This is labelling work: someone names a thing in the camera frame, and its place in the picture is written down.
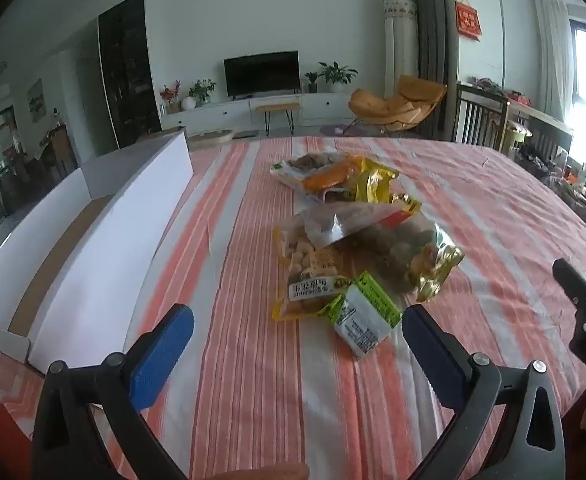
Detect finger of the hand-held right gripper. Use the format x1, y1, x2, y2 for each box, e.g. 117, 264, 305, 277
552, 258, 586, 376

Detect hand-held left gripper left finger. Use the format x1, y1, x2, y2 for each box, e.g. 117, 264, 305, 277
32, 303, 195, 480

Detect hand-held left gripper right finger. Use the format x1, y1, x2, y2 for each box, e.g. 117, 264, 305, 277
401, 303, 566, 480

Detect green white snack packet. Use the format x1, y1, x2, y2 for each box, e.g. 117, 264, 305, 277
321, 271, 404, 360

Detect gold green snack packet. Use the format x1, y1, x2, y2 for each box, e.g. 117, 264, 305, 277
343, 220, 466, 303

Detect yellow egg snack packet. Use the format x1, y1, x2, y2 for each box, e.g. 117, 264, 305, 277
271, 220, 354, 322

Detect clear orange label snack packet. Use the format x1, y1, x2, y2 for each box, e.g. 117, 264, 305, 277
300, 194, 422, 249

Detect orange brown snack packet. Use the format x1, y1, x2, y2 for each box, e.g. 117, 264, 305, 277
270, 152, 361, 192

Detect person's left hand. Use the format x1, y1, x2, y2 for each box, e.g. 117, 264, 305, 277
215, 461, 310, 480

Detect orange grey striped tablecloth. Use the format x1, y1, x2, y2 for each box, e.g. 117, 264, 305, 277
0, 135, 586, 480

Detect clutter of household items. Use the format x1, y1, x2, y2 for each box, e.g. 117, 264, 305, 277
513, 145, 586, 233

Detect wooden side table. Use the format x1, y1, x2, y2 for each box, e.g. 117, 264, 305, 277
508, 100, 574, 161

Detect dark wooden chair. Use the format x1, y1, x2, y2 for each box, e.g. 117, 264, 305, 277
450, 82, 510, 153

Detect white sheer curtain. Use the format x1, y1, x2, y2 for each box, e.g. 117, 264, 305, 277
533, 0, 581, 121

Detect orange lounge chair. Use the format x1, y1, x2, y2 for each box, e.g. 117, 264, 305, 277
348, 75, 448, 137

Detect white television cabinet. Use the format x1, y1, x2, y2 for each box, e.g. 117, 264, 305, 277
160, 91, 369, 133

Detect red flowers in vase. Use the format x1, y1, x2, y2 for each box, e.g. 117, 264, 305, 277
159, 80, 182, 113

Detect green plant in vase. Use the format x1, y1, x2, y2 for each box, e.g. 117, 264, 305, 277
189, 78, 217, 107

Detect wooden stool black legs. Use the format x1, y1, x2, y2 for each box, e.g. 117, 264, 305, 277
254, 101, 301, 136

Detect grey curtain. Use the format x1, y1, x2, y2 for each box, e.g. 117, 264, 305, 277
400, 0, 456, 141

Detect black display cabinet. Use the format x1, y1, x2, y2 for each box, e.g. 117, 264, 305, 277
97, 0, 163, 150

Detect white standing air conditioner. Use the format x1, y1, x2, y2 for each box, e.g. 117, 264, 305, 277
383, 0, 418, 92

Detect black television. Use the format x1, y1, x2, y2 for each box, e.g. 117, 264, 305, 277
223, 50, 301, 98

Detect large green potted plant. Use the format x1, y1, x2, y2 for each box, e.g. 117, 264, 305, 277
318, 61, 359, 93

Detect red wall hanging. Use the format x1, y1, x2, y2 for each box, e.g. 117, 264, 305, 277
455, 0, 483, 42

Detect framed wall picture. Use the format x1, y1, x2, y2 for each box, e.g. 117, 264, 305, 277
26, 78, 44, 124

